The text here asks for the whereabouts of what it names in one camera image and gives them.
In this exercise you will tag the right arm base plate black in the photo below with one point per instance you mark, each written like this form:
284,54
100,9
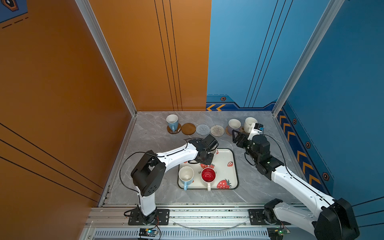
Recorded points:
257,217

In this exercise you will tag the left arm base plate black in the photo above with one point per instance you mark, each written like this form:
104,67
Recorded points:
159,217

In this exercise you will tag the woven rattan round coaster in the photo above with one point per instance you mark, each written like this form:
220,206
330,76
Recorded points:
229,130

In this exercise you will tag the green circuit board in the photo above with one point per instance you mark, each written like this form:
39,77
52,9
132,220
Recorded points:
278,233
148,234

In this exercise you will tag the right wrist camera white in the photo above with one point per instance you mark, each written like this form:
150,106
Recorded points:
256,129

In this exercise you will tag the left aluminium corner post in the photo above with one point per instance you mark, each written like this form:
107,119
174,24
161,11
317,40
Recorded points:
101,42

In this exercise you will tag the light blue mug front left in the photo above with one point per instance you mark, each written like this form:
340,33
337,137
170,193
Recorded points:
186,176

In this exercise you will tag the left green circuit board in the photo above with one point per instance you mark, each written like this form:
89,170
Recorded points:
148,234

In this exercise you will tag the aluminium front rail frame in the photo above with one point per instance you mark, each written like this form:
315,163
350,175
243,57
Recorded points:
187,222

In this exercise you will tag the red interior mug front middle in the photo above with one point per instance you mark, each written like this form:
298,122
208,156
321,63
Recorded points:
208,176

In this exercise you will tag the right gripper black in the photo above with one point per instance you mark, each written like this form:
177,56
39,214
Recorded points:
244,136

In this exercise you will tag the light brown wooden round coaster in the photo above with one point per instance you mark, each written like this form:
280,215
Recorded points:
188,129

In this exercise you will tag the white strawberry tray black rim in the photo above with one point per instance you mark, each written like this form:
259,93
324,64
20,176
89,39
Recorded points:
224,165

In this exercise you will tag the right aluminium corner post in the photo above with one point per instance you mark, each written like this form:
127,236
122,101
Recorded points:
317,36

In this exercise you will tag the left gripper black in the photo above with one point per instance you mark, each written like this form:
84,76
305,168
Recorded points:
209,162

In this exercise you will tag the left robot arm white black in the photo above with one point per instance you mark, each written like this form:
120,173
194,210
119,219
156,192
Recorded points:
148,174

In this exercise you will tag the grey woven rope coaster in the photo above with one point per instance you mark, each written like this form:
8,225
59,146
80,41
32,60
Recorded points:
203,130

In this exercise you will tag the right green circuit board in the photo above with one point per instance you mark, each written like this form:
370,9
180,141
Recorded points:
278,233

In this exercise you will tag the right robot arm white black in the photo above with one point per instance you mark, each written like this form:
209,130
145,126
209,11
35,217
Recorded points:
326,218

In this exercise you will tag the purple handled mug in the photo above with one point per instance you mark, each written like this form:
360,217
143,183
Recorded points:
235,123

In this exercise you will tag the multicolour woven rope coaster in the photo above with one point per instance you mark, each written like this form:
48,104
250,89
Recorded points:
217,130

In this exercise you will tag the aluminium corner post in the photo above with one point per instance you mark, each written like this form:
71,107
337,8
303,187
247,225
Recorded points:
101,42
317,36

